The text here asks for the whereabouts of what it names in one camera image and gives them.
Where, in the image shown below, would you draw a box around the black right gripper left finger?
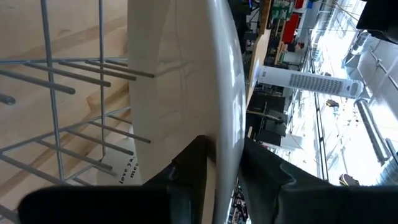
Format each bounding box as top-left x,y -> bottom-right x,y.
17,135 -> 218,224

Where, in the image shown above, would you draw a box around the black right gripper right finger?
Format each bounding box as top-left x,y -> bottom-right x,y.
238,138 -> 398,224

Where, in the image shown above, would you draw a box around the white printed mug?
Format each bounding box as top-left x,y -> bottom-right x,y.
95,136 -> 144,187

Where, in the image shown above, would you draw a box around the white round plate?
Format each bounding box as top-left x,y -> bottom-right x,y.
126,0 -> 247,224

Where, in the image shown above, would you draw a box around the white tower fan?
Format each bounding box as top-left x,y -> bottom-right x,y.
257,65 -> 364,100

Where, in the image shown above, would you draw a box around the light wooden desk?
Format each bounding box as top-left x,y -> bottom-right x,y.
245,0 -> 272,108

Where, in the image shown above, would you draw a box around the grey wire dish rack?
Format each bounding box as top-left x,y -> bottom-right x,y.
0,0 -> 156,224

